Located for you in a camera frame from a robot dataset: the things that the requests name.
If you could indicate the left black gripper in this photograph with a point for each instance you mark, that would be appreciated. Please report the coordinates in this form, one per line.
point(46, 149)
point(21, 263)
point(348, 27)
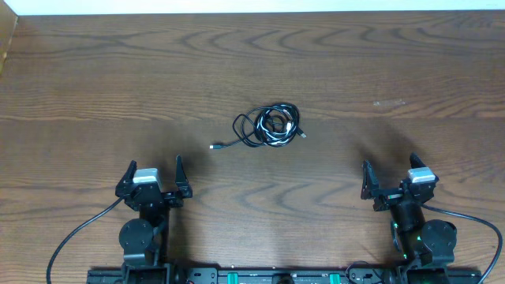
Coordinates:
point(151, 196)

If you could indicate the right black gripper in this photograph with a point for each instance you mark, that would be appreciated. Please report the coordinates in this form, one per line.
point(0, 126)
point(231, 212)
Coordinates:
point(397, 195)

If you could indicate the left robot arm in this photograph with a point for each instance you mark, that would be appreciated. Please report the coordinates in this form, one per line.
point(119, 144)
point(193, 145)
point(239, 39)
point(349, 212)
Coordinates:
point(143, 239)

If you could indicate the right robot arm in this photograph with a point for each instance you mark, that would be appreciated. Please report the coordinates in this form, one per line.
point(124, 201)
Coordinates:
point(427, 245)

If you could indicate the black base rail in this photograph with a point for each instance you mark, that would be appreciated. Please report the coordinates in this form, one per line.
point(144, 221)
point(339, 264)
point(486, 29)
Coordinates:
point(210, 275)

